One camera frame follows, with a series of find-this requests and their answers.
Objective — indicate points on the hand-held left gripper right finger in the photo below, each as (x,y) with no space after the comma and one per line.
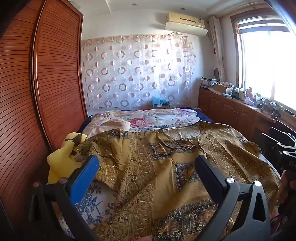
(209,172)

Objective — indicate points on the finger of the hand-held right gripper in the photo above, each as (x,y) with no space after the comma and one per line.
(283,134)
(274,140)

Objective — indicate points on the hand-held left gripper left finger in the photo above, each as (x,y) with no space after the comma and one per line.
(85,176)

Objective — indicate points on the golden patterned cloth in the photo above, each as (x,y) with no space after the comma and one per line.
(150,180)

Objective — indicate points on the person's right hand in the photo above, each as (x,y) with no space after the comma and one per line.
(288,187)

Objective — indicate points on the yellow plush toy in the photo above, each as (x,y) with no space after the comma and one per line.
(61,160)

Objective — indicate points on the blue floral bed sheet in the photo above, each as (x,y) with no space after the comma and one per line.
(97,204)

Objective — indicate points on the wooden low cabinet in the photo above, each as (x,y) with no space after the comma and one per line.
(226,109)

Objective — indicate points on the dark blue bed sheet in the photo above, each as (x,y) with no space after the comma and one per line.
(203,114)

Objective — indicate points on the pale pink pillow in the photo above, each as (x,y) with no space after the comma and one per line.
(116,126)

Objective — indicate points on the window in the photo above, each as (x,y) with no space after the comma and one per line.
(266,62)

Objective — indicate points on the cardboard box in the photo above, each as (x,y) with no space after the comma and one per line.
(220,88)

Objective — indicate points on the pink floral quilt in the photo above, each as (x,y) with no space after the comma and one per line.
(148,119)

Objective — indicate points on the blue plastic bag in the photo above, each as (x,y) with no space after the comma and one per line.
(157,100)

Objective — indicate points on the wooden slatted wardrobe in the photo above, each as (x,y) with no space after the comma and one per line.
(34,81)

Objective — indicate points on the beige window curtain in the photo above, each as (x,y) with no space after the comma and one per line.
(217,46)

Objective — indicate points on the sheer circle-patterned curtain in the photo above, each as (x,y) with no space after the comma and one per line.
(134,71)

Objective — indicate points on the wall air conditioner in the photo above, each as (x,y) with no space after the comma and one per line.
(185,23)

